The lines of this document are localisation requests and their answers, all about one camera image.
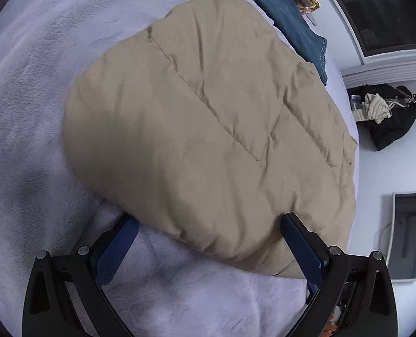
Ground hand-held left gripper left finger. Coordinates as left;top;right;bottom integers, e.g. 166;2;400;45
22;213;140;337

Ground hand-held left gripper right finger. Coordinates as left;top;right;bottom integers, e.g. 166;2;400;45
280;212;398;337

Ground beige puffer jacket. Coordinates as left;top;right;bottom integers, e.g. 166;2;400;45
64;0;358;281

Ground cream puffer vest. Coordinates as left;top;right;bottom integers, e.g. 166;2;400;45
352;93;393;124

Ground black hanging coat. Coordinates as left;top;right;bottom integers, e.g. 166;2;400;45
348;83;416;151

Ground purple fleece blanket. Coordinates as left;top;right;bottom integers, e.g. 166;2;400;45
0;0;361;337

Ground folded blue jeans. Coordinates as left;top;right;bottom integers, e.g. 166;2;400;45
225;0;329;86

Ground dark window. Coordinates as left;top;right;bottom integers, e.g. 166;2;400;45
320;0;416;57

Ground thin dark cable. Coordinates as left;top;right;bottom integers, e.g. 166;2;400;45
379;220;393;251

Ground wall mirror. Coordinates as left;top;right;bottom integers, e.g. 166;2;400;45
385;191;416;282

